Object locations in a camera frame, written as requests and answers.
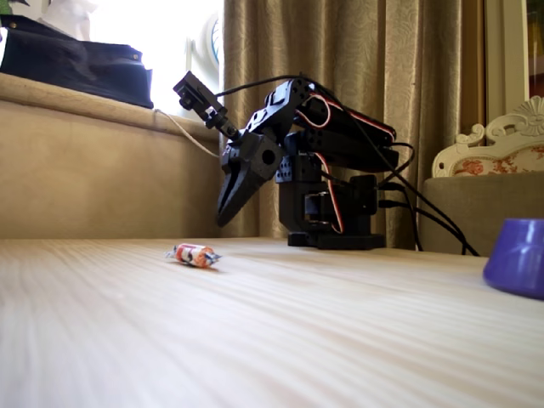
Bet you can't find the beige patterned curtain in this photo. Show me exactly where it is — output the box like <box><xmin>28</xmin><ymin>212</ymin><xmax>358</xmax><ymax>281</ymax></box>
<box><xmin>223</xmin><ymin>0</ymin><xmax>486</xmax><ymax>252</ymax></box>

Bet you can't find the grey upholstered seat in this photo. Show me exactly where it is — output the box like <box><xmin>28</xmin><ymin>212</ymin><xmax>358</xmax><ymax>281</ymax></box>
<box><xmin>418</xmin><ymin>172</ymin><xmax>544</xmax><ymax>257</ymax></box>

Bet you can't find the thin black webcam cable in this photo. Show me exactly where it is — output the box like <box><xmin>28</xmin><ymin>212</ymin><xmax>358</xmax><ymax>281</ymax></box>
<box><xmin>214</xmin><ymin>75</ymin><xmax>308</xmax><ymax>97</ymax></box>

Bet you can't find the white round fan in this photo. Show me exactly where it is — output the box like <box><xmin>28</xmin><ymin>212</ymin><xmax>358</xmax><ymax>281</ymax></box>
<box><xmin>185</xmin><ymin>12</ymin><xmax>225</xmax><ymax>71</ymax></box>

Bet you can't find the beige upholstered bench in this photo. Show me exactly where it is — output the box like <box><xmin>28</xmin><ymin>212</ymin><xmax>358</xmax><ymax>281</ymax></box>
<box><xmin>0</xmin><ymin>71</ymin><xmax>225</xmax><ymax>241</ymax></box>

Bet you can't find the purple plastic bowl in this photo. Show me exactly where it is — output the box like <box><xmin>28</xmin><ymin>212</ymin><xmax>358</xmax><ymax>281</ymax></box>
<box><xmin>482</xmin><ymin>218</ymin><xmax>544</xmax><ymax>301</ymax></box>

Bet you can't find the white cord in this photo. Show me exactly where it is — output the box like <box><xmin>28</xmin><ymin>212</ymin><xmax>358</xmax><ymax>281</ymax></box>
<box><xmin>155</xmin><ymin>108</ymin><xmax>222</xmax><ymax>159</ymax></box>

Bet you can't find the white ornate floral chair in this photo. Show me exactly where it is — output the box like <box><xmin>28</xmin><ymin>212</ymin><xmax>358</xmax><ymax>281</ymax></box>
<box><xmin>432</xmin><ymin>95</ymin><xmax>544</xmax><ymax>179</ymax></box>

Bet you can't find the white bag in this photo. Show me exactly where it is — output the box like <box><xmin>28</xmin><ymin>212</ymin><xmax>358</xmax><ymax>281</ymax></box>
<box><xmin>38</xmin><ymin>0</ymin><xmax>93</xmax><ymax>43</ymax></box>

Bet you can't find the black arm base cable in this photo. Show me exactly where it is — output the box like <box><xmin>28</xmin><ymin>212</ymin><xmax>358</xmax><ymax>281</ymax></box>
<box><xmin>377</xmin><ymin>142</ymin><xmax>424</xmax><ymax>252</ymax></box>
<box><xmin>377</xmin><ymin>199</ymin><xmax>481</xmax><ymax>258</ymax></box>

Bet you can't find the small red white object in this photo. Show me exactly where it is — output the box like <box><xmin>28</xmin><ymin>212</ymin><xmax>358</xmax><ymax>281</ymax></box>
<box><xmin>164</xmin><ymin>243</ymin><xmax>224</xmax><ymax>269</ymax></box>

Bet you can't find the black webcam on gripper mount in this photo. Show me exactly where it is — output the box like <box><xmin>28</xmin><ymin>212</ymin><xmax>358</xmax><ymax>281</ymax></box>
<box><xmin>173</xmin><ymin>71</ymin><xmax>239</xmax><ymax>139</ymax></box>

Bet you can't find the black fabric bag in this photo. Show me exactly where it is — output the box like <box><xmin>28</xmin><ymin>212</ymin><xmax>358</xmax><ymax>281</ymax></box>
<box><xmin>0</xmin><ymin>27</ymin><xmax>155</xmax><ymax>111</ymax></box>

